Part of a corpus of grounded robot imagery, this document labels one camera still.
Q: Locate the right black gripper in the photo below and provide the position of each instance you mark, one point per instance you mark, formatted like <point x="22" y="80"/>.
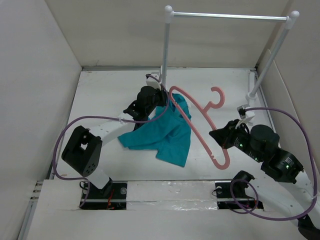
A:
<point x="222" y="137"/>

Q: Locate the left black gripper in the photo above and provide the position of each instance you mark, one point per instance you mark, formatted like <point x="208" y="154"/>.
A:
<point x="163" y="96"/>

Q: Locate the teal t shirt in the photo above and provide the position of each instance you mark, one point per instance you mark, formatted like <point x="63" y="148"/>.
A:
<point x="169" y="134"/>

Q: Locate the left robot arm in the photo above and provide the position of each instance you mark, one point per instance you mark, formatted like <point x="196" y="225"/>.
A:
<point x="83" y="149"/>

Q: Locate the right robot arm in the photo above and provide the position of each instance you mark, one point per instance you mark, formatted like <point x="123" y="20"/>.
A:
<point x="261" y="144"/>

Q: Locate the white metal clothes rack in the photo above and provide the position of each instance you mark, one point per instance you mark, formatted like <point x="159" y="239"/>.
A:
<point x="227" y="51"/>

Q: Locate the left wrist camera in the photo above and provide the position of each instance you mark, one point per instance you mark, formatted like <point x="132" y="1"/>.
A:
<point x="153" y="80"/>

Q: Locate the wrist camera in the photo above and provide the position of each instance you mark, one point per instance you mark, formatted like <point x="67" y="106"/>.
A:
<point x="153" y="80"/>
<point x="246" y="117"/>

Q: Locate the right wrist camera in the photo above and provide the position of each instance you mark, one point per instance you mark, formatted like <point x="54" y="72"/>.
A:
<point x="246" y="117"/>

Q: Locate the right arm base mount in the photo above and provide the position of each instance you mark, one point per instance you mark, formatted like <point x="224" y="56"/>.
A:
<point x="223" y="194"/>

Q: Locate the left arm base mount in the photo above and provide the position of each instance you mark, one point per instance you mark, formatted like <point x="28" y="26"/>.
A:
<point x="112" y="197"/>

